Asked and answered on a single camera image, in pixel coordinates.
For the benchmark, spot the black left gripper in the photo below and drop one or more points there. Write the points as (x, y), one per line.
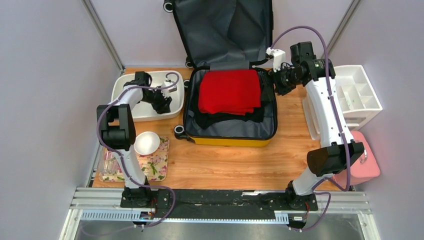
(164, 106)

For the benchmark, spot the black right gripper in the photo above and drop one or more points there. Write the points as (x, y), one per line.
(279, 90)

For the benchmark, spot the white rectangular basin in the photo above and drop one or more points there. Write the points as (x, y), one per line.
(134, 89)

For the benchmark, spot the black garment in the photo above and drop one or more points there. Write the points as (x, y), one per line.
(260, 115)

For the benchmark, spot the red garment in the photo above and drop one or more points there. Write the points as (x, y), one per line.
(235, 92)

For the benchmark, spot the yellow cartoon hard-shell suitcase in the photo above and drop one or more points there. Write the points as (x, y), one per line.
(224, 35)

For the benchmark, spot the pink jewelry box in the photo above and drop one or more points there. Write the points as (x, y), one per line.
(365, 167)

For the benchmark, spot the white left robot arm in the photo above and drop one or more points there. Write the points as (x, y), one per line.
(116, 132)

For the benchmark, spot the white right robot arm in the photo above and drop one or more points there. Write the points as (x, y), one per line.
(338, 149)

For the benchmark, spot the white small bowl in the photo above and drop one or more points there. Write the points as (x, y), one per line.
(146, 143)

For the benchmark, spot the floral tray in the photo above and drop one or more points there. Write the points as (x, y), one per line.
(154, 166)

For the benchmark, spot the white drawer organizer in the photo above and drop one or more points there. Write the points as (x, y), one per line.
(355, 93)

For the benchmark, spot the clear glass cup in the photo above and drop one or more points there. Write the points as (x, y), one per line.
(108, 164)

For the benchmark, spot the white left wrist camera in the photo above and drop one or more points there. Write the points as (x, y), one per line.
(169, 87)

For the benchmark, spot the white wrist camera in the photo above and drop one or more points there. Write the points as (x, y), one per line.
(277, 56)
(169, 87)

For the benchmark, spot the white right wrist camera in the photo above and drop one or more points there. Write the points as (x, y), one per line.
(277, 56)

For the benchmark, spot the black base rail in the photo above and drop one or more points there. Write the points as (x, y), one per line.
(201, 204)

